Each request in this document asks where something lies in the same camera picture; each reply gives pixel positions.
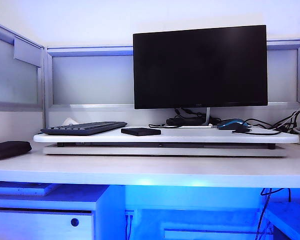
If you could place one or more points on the black zip pouch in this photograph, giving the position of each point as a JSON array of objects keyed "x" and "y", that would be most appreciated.
[{"x": 7, "y": 150}]

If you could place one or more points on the white drawer cabinet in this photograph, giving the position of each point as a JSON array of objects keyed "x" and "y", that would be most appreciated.
[{"x": 40, "y": 225}]

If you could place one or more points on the black portable hard drive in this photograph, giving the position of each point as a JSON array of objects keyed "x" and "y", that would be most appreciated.
[{"x": 140, "y": 131}]

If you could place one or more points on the black computer monitor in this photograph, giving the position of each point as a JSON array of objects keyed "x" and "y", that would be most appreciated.
[{"x": 200, "y": 67}]

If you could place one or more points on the white desk riser platform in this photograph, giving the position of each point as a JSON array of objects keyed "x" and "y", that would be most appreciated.
[{"x": 190, "y": 137}]

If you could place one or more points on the black computer keyboard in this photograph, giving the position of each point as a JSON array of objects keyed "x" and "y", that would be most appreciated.
[{"x": 85, "y": 128}]

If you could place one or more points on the silver monitor stand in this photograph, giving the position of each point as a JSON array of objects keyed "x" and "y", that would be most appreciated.
[{"x": 208, "y": 115}]

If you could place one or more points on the black brush on stand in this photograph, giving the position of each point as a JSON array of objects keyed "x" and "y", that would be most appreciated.
[{"x": 185, "y": 121}]

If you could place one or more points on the white flat board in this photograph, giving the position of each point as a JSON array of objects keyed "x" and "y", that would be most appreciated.
[{"x": 20, "y": 190}]

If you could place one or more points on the blue black computer mouse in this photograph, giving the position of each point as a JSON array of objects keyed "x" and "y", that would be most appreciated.
[{"x": 230, "y": 124}]

